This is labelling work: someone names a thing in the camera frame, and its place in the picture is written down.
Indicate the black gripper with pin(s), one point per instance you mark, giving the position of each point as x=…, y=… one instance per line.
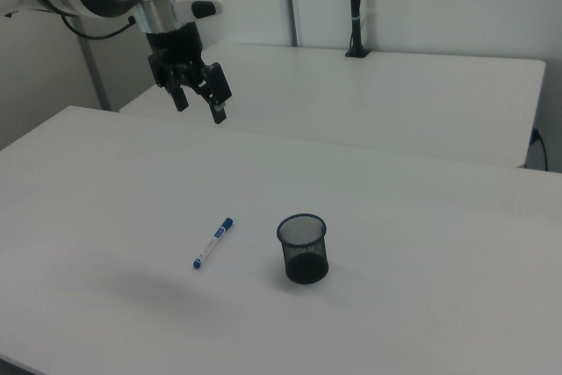
x=173, y=48

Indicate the blue and white marker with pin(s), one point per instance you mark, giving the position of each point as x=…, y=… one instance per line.
x=213, y=242

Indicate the black pole with clamp base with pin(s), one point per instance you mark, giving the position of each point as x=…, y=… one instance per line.
x=355, y=6

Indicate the black mesh pen cup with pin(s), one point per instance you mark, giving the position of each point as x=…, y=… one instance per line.
x=305, y=261

